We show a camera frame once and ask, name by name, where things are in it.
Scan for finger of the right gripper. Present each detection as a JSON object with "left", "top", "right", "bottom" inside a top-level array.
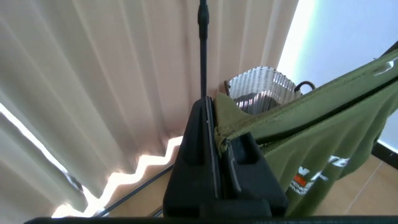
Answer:
[{"left": 374, "top": 40, "right": 398, "bottom": 59}]

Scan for beige curtain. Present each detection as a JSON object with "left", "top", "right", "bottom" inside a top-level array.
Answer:
[{"left": 0, "top": 0, "right": 299, "bottom": 218}]

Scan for white laundry basket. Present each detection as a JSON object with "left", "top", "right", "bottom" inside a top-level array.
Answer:
[{"left": 224, "top": 66, "right": 317, "bottom": 116}]

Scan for black clothes rack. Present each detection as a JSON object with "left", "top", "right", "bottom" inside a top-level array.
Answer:
[{"left": 93, "top": 0, "right": 210, "bottom": 218}]

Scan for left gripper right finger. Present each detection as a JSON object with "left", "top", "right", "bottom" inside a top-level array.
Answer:
[{"left": 221, "top": 132, "right": 289, "bottom": 218}]

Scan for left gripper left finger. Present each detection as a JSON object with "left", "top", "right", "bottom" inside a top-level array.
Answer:
[{"left": 163, "top": 96, "right": 223, "bottom": 218}]

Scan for green long-sleeved shirt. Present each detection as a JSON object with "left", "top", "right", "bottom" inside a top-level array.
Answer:
[{"left": 213, "top": 49, "right": 398, "bottom": 218}]

